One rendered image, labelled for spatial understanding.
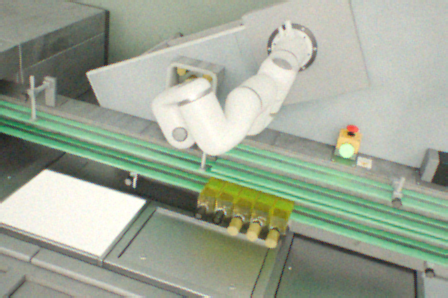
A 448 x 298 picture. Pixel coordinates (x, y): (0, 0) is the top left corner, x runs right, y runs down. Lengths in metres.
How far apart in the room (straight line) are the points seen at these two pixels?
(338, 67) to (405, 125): 0.29
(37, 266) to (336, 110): 1.04
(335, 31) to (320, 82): 0.17
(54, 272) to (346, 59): 1.06
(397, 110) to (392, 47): 0.20
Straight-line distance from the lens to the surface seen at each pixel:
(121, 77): 1.89
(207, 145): 1.09
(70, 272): 1.51
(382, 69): 1.63
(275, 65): 1.30
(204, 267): 1.54
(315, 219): 1.67
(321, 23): 1.56
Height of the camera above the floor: 2.31
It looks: 58 degrees down
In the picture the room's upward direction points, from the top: 145 degrees counter-clockwise
